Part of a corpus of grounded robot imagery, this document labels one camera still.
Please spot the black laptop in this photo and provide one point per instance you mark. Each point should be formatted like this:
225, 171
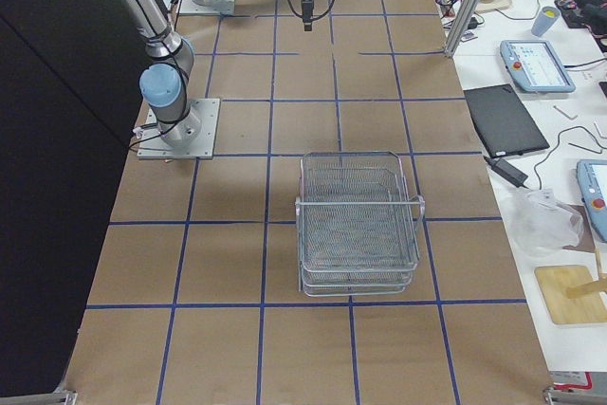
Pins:
502, 122

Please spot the blue teach pendant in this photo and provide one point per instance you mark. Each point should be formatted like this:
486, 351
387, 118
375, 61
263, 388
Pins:
591, 177
535, 66

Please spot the blue cup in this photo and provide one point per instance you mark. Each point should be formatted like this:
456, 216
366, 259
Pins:
544, 20

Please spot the black power adapter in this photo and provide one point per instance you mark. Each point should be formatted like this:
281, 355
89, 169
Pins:
505, 170

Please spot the clear plastic bag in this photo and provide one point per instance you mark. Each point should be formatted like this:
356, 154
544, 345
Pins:
540, 223

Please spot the wooden cutting board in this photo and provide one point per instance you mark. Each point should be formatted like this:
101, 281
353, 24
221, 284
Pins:
571, 295

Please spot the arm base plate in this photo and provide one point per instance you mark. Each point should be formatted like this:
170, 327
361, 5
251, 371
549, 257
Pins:
191, 138
187, 7

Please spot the aluminium frame post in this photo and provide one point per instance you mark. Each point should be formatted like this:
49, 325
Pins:
469, 2

